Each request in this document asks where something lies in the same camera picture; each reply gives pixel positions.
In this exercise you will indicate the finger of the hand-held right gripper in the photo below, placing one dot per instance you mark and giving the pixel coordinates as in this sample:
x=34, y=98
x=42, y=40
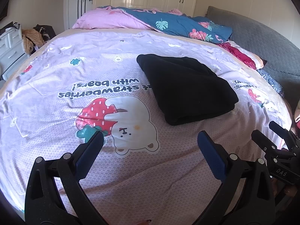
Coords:
x=263, y=141
x=284, y=134

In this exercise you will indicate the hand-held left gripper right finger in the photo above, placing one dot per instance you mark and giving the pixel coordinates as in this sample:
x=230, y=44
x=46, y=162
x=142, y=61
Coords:
x=211, y=153

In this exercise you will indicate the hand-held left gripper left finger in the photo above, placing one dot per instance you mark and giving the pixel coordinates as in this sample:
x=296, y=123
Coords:
x=92, y=146

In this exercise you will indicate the black long-sleeve sweater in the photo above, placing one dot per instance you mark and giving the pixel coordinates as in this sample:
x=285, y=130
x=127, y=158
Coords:
x=187, y=86

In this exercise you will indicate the beige clothes pile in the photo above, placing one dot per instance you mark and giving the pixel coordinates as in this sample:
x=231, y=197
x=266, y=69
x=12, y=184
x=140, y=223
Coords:
x=32, y=41

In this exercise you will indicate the blue patterned pillow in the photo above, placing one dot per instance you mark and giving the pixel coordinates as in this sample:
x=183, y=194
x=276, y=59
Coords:
x=271, y=82

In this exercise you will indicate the strawberry bear printed bed sheet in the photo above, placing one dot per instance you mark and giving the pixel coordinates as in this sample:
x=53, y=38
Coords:
x=70, y=75

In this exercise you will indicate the red patterned pillow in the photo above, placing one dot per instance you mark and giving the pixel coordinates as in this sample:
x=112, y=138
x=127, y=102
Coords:
x=241, y=55

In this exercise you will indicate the grey quilted headboard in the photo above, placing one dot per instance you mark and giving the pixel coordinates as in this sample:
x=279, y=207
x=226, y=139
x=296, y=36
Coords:
x=257, y=32

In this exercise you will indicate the black bag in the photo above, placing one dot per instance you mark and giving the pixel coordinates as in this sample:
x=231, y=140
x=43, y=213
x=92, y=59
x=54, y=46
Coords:
x=46, y=31

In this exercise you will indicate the white drawer cabinet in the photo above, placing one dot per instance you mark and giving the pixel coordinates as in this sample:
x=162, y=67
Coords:
x=11, y=49

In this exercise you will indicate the pink pillow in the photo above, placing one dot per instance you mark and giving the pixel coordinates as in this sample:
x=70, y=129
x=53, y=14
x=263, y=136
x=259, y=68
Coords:
x=110, y=20

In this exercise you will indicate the blue floral quilt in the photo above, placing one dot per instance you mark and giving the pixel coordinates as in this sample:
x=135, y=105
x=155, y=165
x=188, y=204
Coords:
x=178, y=23

